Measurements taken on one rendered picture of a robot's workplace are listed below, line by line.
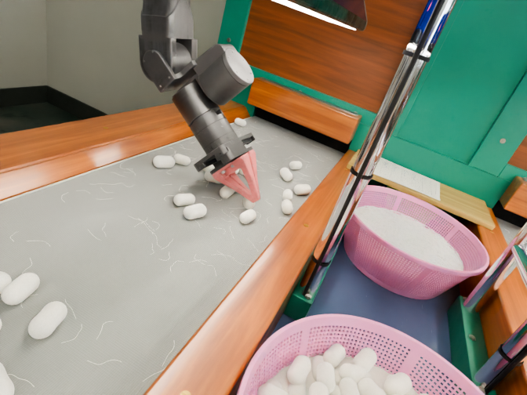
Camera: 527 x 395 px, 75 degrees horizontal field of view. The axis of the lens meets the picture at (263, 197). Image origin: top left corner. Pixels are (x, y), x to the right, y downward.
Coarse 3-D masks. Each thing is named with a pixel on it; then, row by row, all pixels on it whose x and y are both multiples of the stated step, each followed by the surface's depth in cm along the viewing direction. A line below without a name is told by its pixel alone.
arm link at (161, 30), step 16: (144, 0) 48; (160, 0) 47; (176, 0) 48; (144, 16) 49; (160, 16) 48; (176, 16) 48; (192, 16) 52; (144, 32) 50; (160, 32) 49; (176, 32) 49; (192, 32) 52; (144, 48) 51; (160, 48) 50; (176, 48) 51; (192, 48) 53; (176, 64) 51
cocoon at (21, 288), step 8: (16, 280) 31; (24, 280) 32; (32, 280) 32; (8, 288) 30; (16, 288) 31; (24, 288) 31; (32, 288) 32; (8, 296) 30; (16, 296) 31; (24, 296) 31; (8, 304) 31
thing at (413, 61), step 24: (432, 0) 31; (456, 0) 31; (432, 24) 31; (408, 48) 33; (432, 48) 32; (408, 72) 33; (384, 96) 36; (408, 96) 35; (384, 120) 35; (384, 144) 37; (360, 168) 38; (360, 192) 40; (336, 216) 42; (336, 240) 43; (312, 264) 46; (312, 288) 47; (288, 312) 48
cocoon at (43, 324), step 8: (48, 304) 30; (56, 304) 30; (40, 312) 30; (48, 312) 30; (56, 312) 30; (64, 312) 31; (32, 320) 29; (40, 320) 29; (48, 320) 29; (56, 320) 30; (32, 328) 28; (40, 328) 28; (48, 328) 29; (32, 336) 29; (40, 336) 29
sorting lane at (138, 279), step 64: (256, 128) 95; (64, 192) 47; (128, 192) 52; (192, 192) 57; (0, 256) 35; (64, 256) 38; (128, 256) 40; (192, 256) 44; (256, 256) 47; (64, 320) 31; (128, 320) 33; (192, 320) 35; (64, 384) 27; (128, 384) 28
